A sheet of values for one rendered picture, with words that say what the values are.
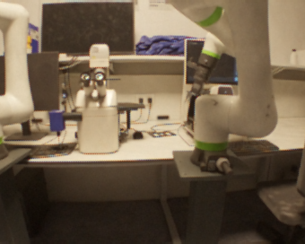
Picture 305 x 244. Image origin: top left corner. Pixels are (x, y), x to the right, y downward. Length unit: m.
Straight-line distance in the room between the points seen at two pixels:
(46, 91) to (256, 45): 1.13
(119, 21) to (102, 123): 0.92
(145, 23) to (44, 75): 1.01
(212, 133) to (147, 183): 1.34
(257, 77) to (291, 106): 1.82
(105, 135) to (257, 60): 0.72
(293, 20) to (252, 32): 2.08
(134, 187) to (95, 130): 1.09
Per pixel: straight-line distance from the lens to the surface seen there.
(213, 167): 0.72
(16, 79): 1.03
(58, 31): 1.76
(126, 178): 1.97
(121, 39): 1.67
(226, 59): 1.40
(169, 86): 1.81
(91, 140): 1.04
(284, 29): 2.55
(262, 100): 0.65
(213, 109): 0.72
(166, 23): 2.00
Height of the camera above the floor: 1.10
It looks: 11 degrees down
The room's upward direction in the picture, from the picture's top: straight up
